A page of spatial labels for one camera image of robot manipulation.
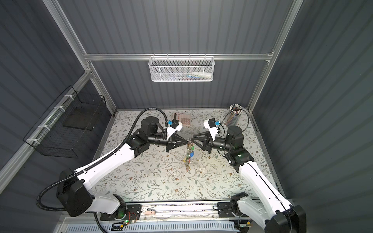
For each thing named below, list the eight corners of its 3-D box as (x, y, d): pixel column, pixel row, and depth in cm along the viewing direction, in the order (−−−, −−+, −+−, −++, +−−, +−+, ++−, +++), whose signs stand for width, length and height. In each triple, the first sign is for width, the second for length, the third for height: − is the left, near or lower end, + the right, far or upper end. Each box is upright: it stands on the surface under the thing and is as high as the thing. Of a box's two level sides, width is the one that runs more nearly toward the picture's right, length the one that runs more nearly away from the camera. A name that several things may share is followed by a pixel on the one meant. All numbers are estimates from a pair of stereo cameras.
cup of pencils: (223, 126, 112) (227, 110, 98) (227, 118, 117) (232, 102, 103) (232, 130, 110) (238, 114, 95) (236, 122, 115) (242, 105, 101)
